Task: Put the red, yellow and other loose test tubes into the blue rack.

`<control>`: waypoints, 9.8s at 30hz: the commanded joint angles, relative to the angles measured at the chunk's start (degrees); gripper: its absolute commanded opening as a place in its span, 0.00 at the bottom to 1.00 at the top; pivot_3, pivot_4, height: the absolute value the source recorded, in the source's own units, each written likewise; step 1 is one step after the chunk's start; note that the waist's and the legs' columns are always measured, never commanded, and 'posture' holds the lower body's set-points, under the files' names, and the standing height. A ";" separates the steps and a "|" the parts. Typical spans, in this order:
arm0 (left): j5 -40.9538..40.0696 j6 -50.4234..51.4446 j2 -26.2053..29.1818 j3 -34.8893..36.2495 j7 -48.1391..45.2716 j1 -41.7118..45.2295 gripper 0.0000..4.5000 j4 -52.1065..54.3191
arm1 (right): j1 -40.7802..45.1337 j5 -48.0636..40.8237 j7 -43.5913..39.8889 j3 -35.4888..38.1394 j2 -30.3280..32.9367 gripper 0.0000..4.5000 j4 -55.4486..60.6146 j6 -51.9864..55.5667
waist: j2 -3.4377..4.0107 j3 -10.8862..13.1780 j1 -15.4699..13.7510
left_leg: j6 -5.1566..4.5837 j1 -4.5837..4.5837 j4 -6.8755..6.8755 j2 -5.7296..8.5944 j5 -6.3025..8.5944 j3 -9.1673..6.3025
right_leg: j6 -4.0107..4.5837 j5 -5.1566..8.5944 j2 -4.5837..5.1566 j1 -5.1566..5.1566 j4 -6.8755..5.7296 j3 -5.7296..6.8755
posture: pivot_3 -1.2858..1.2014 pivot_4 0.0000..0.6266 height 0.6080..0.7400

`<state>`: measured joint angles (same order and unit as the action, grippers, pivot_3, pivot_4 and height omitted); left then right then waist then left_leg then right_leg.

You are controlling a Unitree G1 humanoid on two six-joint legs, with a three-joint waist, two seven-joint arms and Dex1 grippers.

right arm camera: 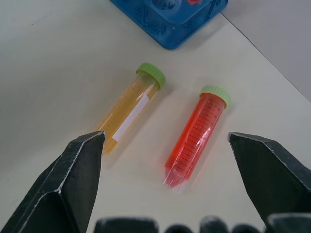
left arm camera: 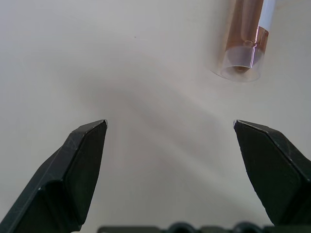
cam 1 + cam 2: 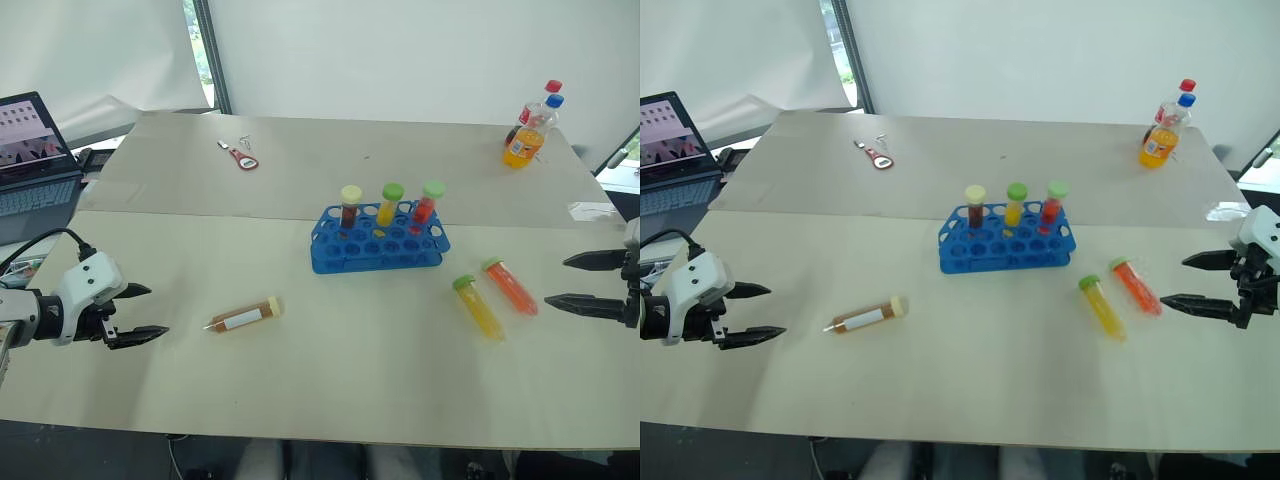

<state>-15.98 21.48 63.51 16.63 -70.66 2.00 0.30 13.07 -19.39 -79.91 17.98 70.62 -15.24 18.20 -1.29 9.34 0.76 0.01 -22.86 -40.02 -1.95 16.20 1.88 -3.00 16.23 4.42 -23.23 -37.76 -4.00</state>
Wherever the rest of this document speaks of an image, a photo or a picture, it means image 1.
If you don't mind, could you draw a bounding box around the blue tube rack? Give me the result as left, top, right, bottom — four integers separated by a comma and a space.
109, 0, 229, 50

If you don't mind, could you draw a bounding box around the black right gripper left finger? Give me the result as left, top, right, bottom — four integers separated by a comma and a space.
0, 130, 106, 233

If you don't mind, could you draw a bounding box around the yellow tube with green cap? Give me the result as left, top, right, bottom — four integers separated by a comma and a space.
95, 62, 167, 155

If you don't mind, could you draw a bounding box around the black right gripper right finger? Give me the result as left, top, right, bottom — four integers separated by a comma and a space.
227, 132, 311, 225

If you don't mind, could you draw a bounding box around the red tube with green cap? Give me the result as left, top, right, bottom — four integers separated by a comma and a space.
162, 85, 232, 194

